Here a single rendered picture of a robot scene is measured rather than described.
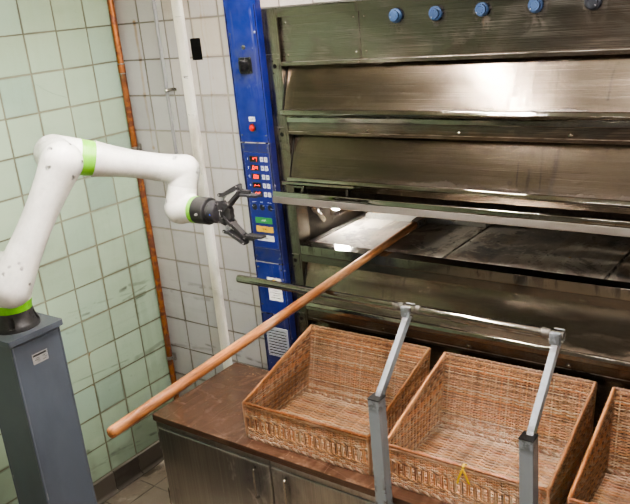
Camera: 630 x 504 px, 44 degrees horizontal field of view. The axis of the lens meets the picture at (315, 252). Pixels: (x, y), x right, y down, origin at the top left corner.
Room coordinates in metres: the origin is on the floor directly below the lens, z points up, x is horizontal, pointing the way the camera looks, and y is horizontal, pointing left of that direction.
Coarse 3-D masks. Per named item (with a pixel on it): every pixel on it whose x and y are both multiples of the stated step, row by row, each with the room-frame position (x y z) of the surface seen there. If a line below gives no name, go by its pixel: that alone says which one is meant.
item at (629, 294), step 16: (320, 256) 2.93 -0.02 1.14; (336, 256) 2.88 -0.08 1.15; (352, 256) 2.83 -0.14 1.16; (384, 256) 2.74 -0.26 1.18; (400, 256) 2.72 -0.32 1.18; (416, 256) 2.71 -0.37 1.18; (432, 272) 2.62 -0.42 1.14; (448, 272) 2.58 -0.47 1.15; (464, 272) 2.54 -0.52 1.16; (480, 272) 2.51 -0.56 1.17; (496, 272) 2.47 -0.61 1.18; (512, 272) 2.45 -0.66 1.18; (528, 272) 2.43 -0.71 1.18; (544, 272) 2.42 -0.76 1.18; (544, 288) 2.37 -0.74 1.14; (560, 288) 2.34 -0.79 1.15; (576, 288) 2.31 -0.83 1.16; (592, 288) 2.27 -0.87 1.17; (608, 288) 2.24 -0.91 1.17; (624, 288) 2.22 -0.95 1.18
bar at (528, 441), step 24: (288, 288) 2.55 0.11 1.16; (312, 288) 2.50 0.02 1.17; (408, 312) 2.25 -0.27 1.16; (432, 312) 2.21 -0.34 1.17; (456, 312) 2.17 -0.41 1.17; (552, 336) 1.97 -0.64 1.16; (552, 360) 1.93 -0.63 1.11; (384, 384) 2.12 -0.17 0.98; (384, 408) 2.10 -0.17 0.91; (384, 432) 2.09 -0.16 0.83; (528, 432) 1.82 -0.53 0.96; (384, 456) 2.08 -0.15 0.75; (528, 456) 1.79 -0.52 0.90; (384, 480) 2.07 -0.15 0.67; (528, 480) 1.79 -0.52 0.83
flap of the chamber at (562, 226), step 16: (336, 208) 2.68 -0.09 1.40; (352, 208) 2.64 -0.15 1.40; (368, 208) 2.60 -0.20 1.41; (384, 208) 2.56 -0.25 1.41; (400, 208) 2.53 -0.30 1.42; (512, 224) 2.28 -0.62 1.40; (528, 224) 2.25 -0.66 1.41; (544, 224) 2.22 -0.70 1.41; (560, 224) 2.19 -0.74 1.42; (576, 224) 2.16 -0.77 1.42
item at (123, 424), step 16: (416, 224) 3.04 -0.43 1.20; (368, 256) 2.69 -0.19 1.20; (320, 288) 2.41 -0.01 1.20; (304, 304) 2.32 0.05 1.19; (272, 320) 2.18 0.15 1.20; (256, 336) 2.10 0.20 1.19; (224, 352) 1.99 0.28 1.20; (208, 368) 1.92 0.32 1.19; (176, 384) 1.82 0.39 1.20; (160, 400) 1.76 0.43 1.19; (128, 416) 1.68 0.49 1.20; (144, 416) 1.71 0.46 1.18; (112, 432) 1.63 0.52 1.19
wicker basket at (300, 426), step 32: (288, 352) 2.78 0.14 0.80; (352, 352) 2.79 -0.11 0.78; (384, 352) 2.70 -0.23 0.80; (416, 352) 2.63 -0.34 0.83; (288, 384) 2.78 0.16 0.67; (320, 384) 2.84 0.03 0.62; (352, 384) 2.75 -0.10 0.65; (416, 384) 2.51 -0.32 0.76; (256, 416) 2.52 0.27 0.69; (288, 416) 2.43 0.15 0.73; (320, 416) 2.64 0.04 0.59; (352, 416) 2.62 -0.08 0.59; (288, 448) 2.44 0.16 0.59; (320, 448) 2.36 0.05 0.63; (352, 448) 2.27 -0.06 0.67
